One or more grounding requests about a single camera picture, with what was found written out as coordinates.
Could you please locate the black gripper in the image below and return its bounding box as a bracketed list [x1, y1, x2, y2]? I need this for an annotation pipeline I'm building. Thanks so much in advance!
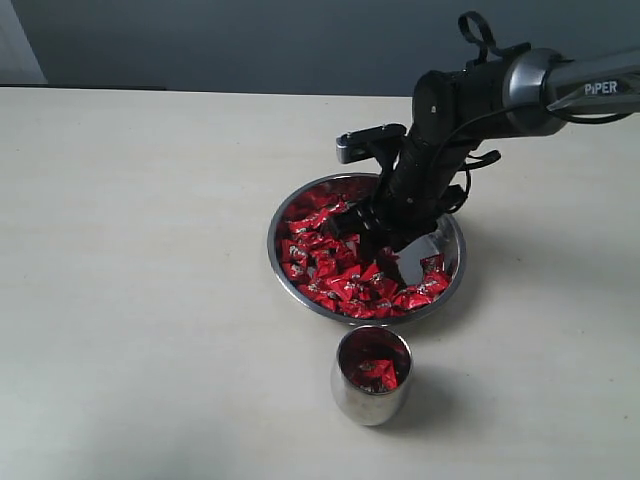
[325, 172, 463, 264]

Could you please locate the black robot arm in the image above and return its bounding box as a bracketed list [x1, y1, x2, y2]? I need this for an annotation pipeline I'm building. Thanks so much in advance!
[327, 45, 639, 256]

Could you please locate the round stainless steel plate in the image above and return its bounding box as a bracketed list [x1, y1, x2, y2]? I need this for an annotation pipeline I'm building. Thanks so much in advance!
[266, 173, 467, 327]

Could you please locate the stainless steel cup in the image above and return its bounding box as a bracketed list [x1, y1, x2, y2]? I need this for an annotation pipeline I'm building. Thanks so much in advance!
[331, 325, 413, 427]

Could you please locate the red candy left edge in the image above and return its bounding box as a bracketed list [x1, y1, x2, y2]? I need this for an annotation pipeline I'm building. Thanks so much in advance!
[280, 239, 309, 268]

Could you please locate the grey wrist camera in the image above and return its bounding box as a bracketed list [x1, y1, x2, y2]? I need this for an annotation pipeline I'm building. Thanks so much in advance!
[336, 123, 407, 164]

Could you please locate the black cable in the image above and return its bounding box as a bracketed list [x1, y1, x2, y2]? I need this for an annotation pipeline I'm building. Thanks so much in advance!
[429, 11, 640, 211]

